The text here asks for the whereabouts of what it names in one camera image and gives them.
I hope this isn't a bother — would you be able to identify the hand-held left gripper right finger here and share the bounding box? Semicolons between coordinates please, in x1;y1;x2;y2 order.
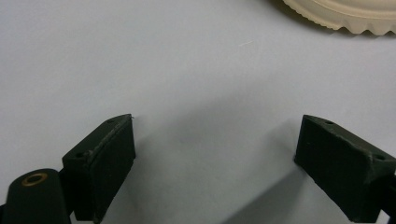
293;114;396;224

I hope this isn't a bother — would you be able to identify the cream clog shoe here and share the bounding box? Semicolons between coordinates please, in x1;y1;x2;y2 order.
281;0;396;36

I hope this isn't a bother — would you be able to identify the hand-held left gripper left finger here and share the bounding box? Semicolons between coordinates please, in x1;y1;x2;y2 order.
62;113;136;224

